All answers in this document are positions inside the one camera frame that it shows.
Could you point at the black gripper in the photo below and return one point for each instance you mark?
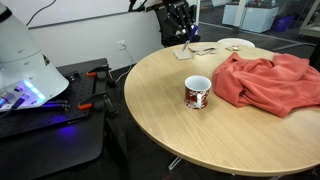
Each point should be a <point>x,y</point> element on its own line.
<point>166,15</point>

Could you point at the blue marker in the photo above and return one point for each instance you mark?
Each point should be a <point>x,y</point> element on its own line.
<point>187,40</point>

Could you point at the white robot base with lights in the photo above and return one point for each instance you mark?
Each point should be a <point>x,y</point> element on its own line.
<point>23,60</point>

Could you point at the crumpled brown paper piece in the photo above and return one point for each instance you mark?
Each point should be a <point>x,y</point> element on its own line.
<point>204,51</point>

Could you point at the small brown wrapper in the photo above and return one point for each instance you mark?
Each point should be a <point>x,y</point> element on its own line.
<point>233,48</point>

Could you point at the white cabinet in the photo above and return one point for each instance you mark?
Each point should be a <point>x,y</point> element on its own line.
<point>260,20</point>

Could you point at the white mug with red pattern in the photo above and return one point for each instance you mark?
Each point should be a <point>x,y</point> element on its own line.
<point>193,100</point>

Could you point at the blue bin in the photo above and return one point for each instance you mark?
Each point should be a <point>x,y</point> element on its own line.
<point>283,24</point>

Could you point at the red cloth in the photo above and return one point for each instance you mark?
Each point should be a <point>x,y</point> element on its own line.
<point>266,83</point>

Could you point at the grey side table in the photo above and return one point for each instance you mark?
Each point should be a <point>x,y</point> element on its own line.
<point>310,28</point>

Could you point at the black perforated breadboard plate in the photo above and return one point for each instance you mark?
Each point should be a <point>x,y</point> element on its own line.
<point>80,87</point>

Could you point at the clear table leg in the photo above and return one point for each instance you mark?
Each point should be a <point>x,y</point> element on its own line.
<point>175,163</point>

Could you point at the black cart table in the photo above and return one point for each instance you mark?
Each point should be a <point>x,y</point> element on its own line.
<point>66,150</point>

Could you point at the white wall outlet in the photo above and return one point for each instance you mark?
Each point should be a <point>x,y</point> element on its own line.
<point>121,44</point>

